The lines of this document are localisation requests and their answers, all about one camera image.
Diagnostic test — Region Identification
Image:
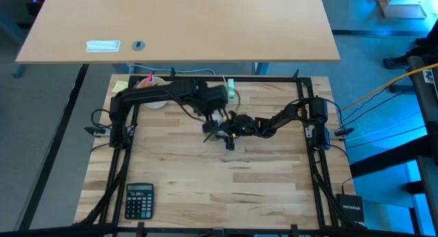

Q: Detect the beige wooden desk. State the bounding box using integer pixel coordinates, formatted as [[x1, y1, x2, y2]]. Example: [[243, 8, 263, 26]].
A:
[[16, 0, 342, 64]]

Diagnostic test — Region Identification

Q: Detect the grey cable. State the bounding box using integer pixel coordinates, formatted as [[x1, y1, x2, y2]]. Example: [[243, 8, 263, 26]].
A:
[[131, 64, 216, 76]]

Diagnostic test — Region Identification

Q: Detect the white box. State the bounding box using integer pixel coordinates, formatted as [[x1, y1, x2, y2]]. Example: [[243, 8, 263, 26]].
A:
[[378, 0, 428, 19]]

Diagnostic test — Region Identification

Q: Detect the black Netgear network switch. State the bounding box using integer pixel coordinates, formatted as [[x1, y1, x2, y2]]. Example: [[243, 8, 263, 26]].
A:
[[336, 193, 365, 226]]

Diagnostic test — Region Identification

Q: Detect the black cable bundle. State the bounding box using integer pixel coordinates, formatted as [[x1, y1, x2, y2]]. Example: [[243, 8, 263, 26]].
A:
[[73, 146, 133, 227], [309, 147, 350, 227]]

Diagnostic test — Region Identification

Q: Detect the yellow sticky note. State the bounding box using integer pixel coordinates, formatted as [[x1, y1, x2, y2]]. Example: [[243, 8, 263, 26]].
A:
[[112, 80, 129, 94]]

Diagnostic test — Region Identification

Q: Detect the black calculator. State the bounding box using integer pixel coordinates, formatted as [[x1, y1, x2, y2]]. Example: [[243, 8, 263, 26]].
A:
[[124, 182, 155, 220]]

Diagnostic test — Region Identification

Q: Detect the white sticker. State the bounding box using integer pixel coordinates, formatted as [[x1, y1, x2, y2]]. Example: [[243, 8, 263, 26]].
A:
[[423, 68, 438, 86]]

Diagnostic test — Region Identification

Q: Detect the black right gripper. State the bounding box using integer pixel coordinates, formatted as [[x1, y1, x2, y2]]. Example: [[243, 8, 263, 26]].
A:
[[216, 110, 242, 151]]

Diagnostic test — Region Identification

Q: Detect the black aluminium table frame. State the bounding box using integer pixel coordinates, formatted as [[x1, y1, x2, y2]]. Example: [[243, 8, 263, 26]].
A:
[[70, 68, 369, 237]]

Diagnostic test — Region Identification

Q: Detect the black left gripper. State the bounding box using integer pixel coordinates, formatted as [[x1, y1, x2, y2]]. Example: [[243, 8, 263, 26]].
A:
[[193, 101, 231, 134]]

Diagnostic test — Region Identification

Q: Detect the dark grey cart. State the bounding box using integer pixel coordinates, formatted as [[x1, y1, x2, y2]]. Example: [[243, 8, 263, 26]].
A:
[[407, 55, 438, 237]]

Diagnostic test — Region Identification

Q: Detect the white round desk organizer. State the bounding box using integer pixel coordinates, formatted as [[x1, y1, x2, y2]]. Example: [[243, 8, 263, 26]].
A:
[[136, 75, 170, 110]]

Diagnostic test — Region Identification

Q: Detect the black outer stand frame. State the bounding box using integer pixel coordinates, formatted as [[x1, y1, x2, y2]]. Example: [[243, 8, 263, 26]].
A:
[[0, 63, 438, 237]]

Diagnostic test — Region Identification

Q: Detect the yellow cable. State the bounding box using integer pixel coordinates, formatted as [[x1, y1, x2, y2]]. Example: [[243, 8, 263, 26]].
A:
[[340, 62, 438, 113]]

